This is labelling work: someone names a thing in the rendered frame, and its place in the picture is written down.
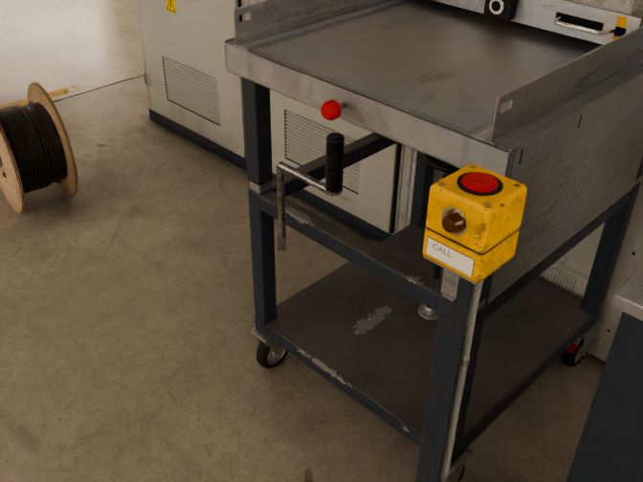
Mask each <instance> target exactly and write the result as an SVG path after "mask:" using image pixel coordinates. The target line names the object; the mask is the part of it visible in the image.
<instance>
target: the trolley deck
mask: <svg viewBox="0 0 643 482"><path fill-rule="evenodd" d="M234 43H235V40H234V38H230V39H227V40H225V55H226V69H227V71H228V72H230V73H232V74H235V75H237V76H240V77H243V78H246V79H248V80H249V81H252V82H254V83H257V84H259V85H261V86H264V87H266V88H269V89H271V90H273V91H276V92H278V93H280V94H283V95H284V96H287V97H289V98H291V99H295V100H297V101H300V102H302V103H305V104H307V105H309V106H312V107H314V108H317V109H319V110H321V109H322V105H323V103H324V102H326V101H328V100H330V99H334V100H335V101H337V102H338V103H342V102H345V103H346V107H345V108H343V109H342V113H341V115H340V116H339V119H342V120H344V121H348V122H350V123H353V124H355V125H357V126H360V127H362V128H364V129H366V130H368V131H371V132H373V133H375V134H378V135H380V136H383V137H385V138H387V139H390V140H392V141H394V142H398V143H401V144H402V145H404V146H407V147H409V148H412V149H414V150H416V151H419V152H421V153H423V154H426V155H428V156H431V157H433V158H435V159H437V160H439V161H441V162H444V163H446V164H450V165H452V166H455V167H457V168H460V169H461V168H462V167H464V166H466V165H468V164H476V165H478V166H481V167H483V168H486V169H488V170H491V171H493V172H495V173H498V174H499V175H502V176H504V177H507V178H509V179H511V180H514V181H516V180H517V179H519V178H520V177H521V176H523V175H524V174H526V173H527V172H529V171H531V170H532V169H534V168H535V167H537V166H538V165H540V164H542V163H544V162H545V161H547V160H548V159H550V158H552V157H553V156H555V155H556V154H558V153H559V152H561V151H563V150H564V149H566V148H567V147H569V146H570V145H572V144H574V143H575V142H577V141H579V140H580V139H582V138H583V137H584V136H586V135H587V134H589V133H590V132H592V131H594V130H595V129H597V128H598V127H600V126H601V125H603V124H605V123H606V122H608V121H610V120H612V119H613V118H615V117H616V116H618V115H619V114H621V113H623V112H624V111H626V110H627V109H629V108H630V107H632V106H634V105H635V104H637V103H638V102H639V101H640V100H642V99H643V62H641V63H640V64H638V65H636V66H634V67H632V68H631V69H629V70H628V71H626V72H625V73H623V74H621V75H619V76H617V77H615V78H613V79H611V80H610V81H608V82H606V83H604V84H602V85H601V86H599V87H597V88H595V89H594V90H592V91H590V92H588V93H586V94H585V95H583V96H581V97H579V98H578V99H575V100H574V101H572V102H571V103H569V104H567V105H565V106H564V107H562V108H560V109H558V110H556V111H555V112H553V113H551V114H549V115H548V116H546V117H544V118H542V119H540V120H538V121H536V122H534V123H533V124H531V125H529V126H527V127H525V128H524V129H522V130H521V131H519V132H518V133H516V134H514V135H512V136H510V137H509V138H507V139H505V140H503V141H502V142H499V143H497V144H495V145H492V144H489V143H487V142H483V141H481V140H478V139H475V138H473V137H470V136H471V134H472V133H474V132H476V131H477V130H479V129H480V128H482V127H484V126H486V125H488V124H490V123H492V122H493V118H494V113H495V107H496V101H497V97H499V96H501V95H503V94H505V93H507V92H509V91H511V90H513V89H515V88H517V87H519V86H521V85H523V84H524V83H526V82H528V81H530V80H532V79H534V78H536V77H539V76H541V75H543V74H545V73H547V72H550V71H552V70H554V69H556V68H558V67H560V66H562V65H564V64H566V63H568V62H569V61H571V60H573V59H575V58H577V57H579V56H581V55H584V54H586V53H588V52H590V51H592V50H594V49H596V48H598V47H600V46H602V44H598V43H594V42H590V41H586V40H583V39H580V38H576V37H572V36H568V35H564V34H560V33H554V32H551V31H547V30H543V29H539V28H535V27H532V26H528V25H524V24H521V23H517V22H513V21H510V20H509V21H507V20H504V19H500V18H496V17H493V16H489V15H485V14H483V13H480V12H476V11H469V10H465V9H462V8H459V7H455V6H451V5H447V4H443V3H439V2H436V1H433V0H413V1H410V2H407V3H404V4H401V5H398V6H394V7H391V8H388V9H384V10H381V11H376V12H373V13H370V14H367V15H363V16H360V17H357V18H354V19H350V20H347V21H344V22H342V23H338V24H335V25H332V26H328V27H325V28H322V29H319V30H315V31H312V32H310V33H304V34H301V35H298V36H294V37H291V38H288V39H285V40H281V41H279V42H276V43H272V44H269V45H266V46H263V47H259V48H256V49H253V50H250V51H246V50H243V49H240V48H238V47H235V46H234V45H233V44H234Z"/></svg>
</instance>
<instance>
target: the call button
mask: <svg viewBox="0 0 643 482"><path fill-rule="evenodd" d="M461 182H462V184H463V185H464V186H465V187H467V188H469V189H470V190H474V191H479V192H488V191H493V190H495V189H496V188H498V186H499V183H498V181H497V180H496V179H495V178H494V177H493V176H491V175H489V174H486V173H482V172H473V173H469V174H467V175H465V176H464V177H463V178H462V181H461Z"/></svg>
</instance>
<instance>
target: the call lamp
mask: <svg viewBox="0 0 643 482"><path fill-rule="evenodd" d="M441 221H442V227H443V229H444V230H445V231H446V232H449V233H450V234H452V235H455V236H459V235H462V234H464V233H465V232H466V231H467V229H468V221H467V218H466V216H465V214H464V213H463V212H462V211H461V210H460V209H459V208H455V207H448V208H445V209H444V210H443V211H442V215H441Z"/></svg>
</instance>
